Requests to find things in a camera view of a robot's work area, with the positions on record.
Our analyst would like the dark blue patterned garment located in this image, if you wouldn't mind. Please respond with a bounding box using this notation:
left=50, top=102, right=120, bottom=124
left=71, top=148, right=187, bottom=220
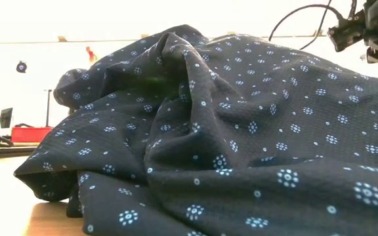
left=13, top=24, right=378, bottom=236

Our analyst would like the small red storage bin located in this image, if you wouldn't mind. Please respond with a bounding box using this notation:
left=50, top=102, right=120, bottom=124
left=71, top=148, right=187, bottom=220
left=10, top=127, right=54, bottom=144

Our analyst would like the black ceiling spotlight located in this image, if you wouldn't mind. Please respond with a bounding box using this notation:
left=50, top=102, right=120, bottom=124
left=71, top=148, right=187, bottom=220
left=15, top=60, right=28, bottom=74

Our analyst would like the black background monitor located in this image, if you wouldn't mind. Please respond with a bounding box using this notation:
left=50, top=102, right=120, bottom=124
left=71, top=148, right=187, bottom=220
left=0, top=107, right=14, bottom=129

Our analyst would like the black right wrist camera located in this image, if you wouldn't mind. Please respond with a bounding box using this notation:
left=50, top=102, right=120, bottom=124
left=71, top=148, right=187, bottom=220
left=327, top=9, right=366, bottom=52

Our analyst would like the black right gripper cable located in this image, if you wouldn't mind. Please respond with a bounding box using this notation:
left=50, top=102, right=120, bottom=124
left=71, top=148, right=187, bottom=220
left=268, top=0, right=358, bottom=50

